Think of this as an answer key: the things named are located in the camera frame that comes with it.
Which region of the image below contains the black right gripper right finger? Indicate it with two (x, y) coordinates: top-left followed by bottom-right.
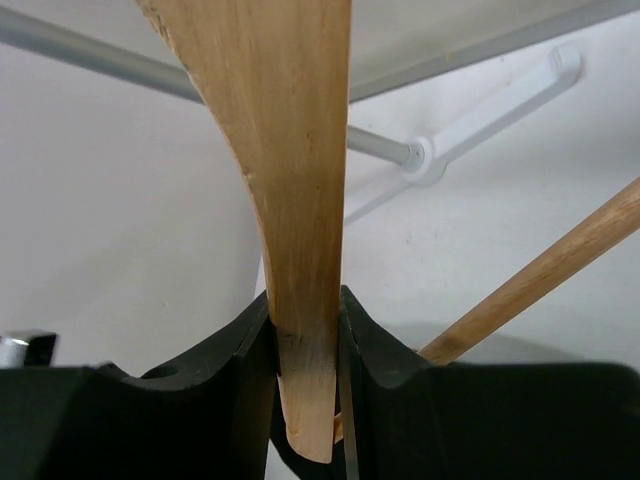
(339, 288), (639, 479)

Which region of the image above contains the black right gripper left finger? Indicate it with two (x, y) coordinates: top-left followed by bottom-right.
(1, 297), (275, 479)

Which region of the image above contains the wooden clothes hanger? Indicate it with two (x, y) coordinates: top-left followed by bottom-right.
(132, 0), (640, 466)

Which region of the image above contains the white metal clothes rack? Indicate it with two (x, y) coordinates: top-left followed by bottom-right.
(0, 4), (640, 226)

